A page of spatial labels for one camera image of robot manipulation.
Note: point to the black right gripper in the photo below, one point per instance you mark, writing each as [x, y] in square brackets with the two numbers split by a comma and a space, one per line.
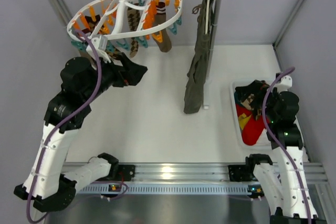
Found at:
[262, 97]

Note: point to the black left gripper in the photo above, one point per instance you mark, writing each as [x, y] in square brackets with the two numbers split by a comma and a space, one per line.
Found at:
[125, 70]

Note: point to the large yellow brown argyle sock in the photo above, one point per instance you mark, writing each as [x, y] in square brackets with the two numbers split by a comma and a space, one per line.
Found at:
[252, 104]

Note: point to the plain brown sock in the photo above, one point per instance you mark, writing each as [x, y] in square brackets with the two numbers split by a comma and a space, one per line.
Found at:
[159, 18]
[83, 53]

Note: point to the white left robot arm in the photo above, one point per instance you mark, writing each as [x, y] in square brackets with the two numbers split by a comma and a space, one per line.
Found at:
[49, 188]

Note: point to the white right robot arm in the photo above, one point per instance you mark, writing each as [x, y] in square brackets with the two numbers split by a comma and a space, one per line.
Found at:
[283, 180]

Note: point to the pile of colourful socks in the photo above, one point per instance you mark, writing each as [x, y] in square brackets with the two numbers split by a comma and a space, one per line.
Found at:
[250, 129]

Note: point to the white oval clip hanger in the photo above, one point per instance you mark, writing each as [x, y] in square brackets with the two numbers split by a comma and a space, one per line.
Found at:
[128, 22]

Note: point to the white plastic basket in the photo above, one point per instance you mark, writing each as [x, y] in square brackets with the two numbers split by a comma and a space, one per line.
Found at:
[280, 114]

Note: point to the olive green hanging garment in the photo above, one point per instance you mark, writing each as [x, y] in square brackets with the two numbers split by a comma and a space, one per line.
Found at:
[194, 92]

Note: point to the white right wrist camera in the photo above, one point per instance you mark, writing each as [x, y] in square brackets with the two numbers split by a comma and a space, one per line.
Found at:
[284, 84]

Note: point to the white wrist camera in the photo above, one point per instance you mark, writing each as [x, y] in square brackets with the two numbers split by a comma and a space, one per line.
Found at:
[284, 84]
[98, 49]

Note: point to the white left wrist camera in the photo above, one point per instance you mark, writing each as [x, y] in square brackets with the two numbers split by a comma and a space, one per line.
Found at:
[98, 49]

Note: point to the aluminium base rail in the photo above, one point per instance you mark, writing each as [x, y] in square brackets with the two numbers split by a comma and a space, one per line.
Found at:
[182, 172]

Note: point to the white slotted cable duct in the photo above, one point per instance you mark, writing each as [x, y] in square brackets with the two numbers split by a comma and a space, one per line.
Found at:
[173, 189]

